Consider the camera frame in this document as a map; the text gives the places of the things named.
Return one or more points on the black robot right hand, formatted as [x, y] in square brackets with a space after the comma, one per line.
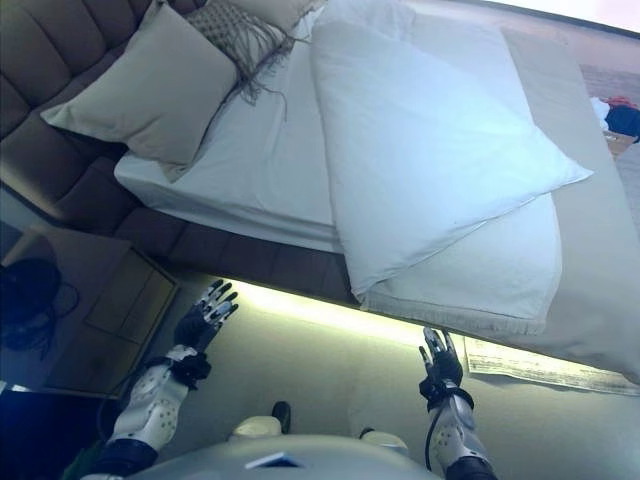
[445, 367]

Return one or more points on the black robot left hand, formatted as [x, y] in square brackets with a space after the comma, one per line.
[192, 327]

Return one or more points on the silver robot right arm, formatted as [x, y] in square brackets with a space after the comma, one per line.
[457, 435]

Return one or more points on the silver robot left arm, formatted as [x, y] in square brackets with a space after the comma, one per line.
[150, 405]

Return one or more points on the warm under-bed light strip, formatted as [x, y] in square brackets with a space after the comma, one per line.
[350, 315]

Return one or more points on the wooden nightstand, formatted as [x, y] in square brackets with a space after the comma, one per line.
[125, 310]

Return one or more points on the white printed floor mat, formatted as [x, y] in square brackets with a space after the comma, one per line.
[545, 372]

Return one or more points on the robot left leg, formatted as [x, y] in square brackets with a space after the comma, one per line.
[257, 427]

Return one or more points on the grey robot torso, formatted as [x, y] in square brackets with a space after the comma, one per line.
[325, 460]

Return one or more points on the mattress with white sheet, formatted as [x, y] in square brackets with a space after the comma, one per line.
[260, 165]

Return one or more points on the beige fringed bedspread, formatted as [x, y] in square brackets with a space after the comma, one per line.
[590, 250]

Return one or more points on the white duvet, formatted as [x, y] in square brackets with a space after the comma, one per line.
[425, 150]

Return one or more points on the large beige pillow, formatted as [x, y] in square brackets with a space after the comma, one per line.
[145, 90]

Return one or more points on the white garment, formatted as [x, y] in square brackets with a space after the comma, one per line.
[598, 112]

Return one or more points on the fringed knit cushion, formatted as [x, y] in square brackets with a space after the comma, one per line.
[225, 27]

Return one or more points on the dark blue garment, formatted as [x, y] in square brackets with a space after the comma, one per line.
[625, 121]

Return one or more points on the brown upholstered headboard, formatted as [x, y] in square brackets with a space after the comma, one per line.
[50, 50]

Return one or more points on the red garment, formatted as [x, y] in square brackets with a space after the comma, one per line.
[620, 100]

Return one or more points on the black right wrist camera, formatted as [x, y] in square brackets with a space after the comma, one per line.
[447, 392]

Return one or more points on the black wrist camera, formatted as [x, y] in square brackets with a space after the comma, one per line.
[192, 370]
[447, 392]

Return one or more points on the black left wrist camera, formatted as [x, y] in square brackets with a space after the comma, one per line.
[192, 370]

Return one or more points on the brown upholstered bed frame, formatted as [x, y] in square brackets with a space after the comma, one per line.
[250, 260]

